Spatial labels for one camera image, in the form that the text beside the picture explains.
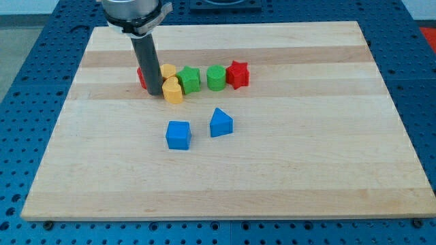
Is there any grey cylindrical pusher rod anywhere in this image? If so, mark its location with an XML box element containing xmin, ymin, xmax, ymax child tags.
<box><xmin>131</xmin><ymin>34</ymin><xmax>164</xmax><ymax>95</ymax></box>

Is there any blue cube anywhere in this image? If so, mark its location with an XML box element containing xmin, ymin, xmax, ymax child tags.
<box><xmin>166</xmin><ymin>121</ymin><xmax>191</xmax><ymax>150</ymax></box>

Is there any yellow heart block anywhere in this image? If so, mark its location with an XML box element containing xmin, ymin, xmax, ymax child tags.
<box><xmin>162</xmin><ymin>77</ymin><xmax>183</xmax><ymax>104</ymax></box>

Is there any red block behind rod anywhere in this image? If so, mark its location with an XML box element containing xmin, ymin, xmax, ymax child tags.
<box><xmin>136</xmin><ymin>67</ymin><xmax>147</xmax><ymax>90</ymax></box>

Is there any yellow block behind rod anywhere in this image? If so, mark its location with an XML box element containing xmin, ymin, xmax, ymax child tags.
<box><xmin>160</xmin><ymin>64</ymin><xmax>176</xmax><ymax>80</ymax></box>

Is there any green star block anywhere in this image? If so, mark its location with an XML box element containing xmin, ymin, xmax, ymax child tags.
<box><xmin>176</xmin><ymin>66</ymin><xmax>201</xmax><ymax>95</ymax></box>

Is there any dark mounting plate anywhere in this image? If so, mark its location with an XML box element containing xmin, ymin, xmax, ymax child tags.
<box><xmin>189</xmin><ymin>0</ymin><xmax>262</xmax><ymax>12</ymax></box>

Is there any green cylinder block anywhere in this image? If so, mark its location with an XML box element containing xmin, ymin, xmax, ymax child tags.
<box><xmin>206</xmin><ymin>65</ymin><xmax>226</xmax><ymax>91</ymax></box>

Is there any red star block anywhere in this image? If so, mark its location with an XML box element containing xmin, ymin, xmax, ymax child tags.
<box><xmin>225</xmin><ymin>61</ymin><xmax>249</xmax><ymax>90</ymax></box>

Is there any blue triangular prism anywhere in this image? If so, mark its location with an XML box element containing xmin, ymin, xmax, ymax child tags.
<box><xmin>209</xmin><ymin>108</ymin><xmax>234</xmax><ymax>137</ymax></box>

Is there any wooden board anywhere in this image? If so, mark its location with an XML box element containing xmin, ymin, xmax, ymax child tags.
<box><xmin>21</xmin><ymin>21</ymin><xmax>435</xmax><ymax>221</ymax></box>

